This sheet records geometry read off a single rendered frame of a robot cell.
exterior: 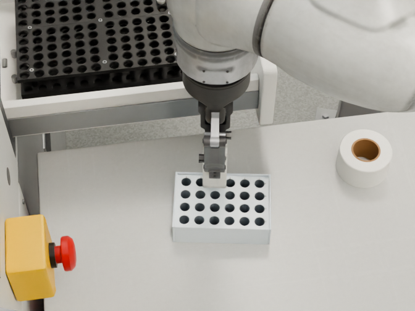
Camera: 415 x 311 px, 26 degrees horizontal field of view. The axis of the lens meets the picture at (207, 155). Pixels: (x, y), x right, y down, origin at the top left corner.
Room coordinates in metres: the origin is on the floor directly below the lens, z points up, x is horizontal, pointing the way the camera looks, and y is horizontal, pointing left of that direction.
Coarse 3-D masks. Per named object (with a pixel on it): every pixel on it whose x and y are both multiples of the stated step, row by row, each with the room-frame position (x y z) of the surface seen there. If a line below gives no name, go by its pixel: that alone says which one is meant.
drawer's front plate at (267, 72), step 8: (256, 64) 0.75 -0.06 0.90; (264, 64) 0.73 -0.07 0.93; (272, 64) 0.73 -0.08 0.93; (256, 72) 0.75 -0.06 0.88; (264, 72) 0.71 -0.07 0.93; (272, 72) 0.71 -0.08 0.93; (264, 80) 0.71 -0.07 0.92; (272, 80) 0.71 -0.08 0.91; (264, 88) 0.71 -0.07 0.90; (272, 88) 0.71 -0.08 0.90; (264, 96) 0.71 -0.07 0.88; (272, 96) 0.71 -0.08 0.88; (264, 104) 0.71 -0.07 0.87; (272, 104) 0.71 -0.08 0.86; (256, 112) 0.73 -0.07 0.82; (264, 112) 0.71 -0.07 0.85; (272, 112) 0.71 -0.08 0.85; (264, 120) 0.71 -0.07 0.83; (272, 120) 0.71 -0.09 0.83
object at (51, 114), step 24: (0, 0) 0.92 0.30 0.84; (0, 24) 0.88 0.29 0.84; (0, 48) 0.83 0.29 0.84; (48, 96) 0.70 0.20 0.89; (72, 96) 0.70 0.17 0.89; (96, 96) 0.70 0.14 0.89; (120, 96) 0.70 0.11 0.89; (144, 96) 0.71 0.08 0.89; (168, 96) 0.71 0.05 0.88; (24, 120) 0.68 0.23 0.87; (48, 120) 0.69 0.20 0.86; (72, 120) 0.69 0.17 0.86; (96, 120) 0.70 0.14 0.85; (120, 120) 0.70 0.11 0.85; (144, 120) 0.71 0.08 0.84
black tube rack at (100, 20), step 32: (32, 0) 0.87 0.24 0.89; (64, 0) 0.86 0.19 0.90; (96, 0) 0.86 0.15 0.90; (128, 0) 0.86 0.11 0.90; (32, 32) 0.81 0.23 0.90; (64, 32) 0.83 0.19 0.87; (96, 32) 0.81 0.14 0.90; (128, 32) 0.81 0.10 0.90; (160, 32) 0.80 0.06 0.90; (32, 64) 0.75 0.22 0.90; (64, 64) 0.77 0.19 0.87; (96, 64) 0.75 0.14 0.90; (128, 64) 0.78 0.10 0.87; (160, 64) 0.75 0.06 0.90; (32, 96) 0.73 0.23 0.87
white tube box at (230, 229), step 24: (192, 192) 0.62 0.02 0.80; (216, 192) 0.63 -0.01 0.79; (240, 192) 0.62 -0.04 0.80; (264, 192) 0.62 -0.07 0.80; (192, 216) 0.59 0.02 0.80; (216, 216) 0.59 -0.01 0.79; (240, 216) 0.59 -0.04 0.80; (264, 216) 0.59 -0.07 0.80; (192, 240) 0.57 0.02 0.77; (216, 240) 0.57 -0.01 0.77; (240, 240) 0.57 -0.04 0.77; (264, 240) 0.57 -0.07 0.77
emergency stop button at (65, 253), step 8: (64, 240) 0.50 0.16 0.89; (72, 240) 0.50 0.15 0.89; (56, 248) 0.49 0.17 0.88; (64, 248) 0.49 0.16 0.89; (72, 248) 0.49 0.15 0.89; (56, 256) 0.48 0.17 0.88; (64, 256) 0.48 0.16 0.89; (72, 256) 0.48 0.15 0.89; (64, 264) 0.47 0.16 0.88; (72, 264) 0.47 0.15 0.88
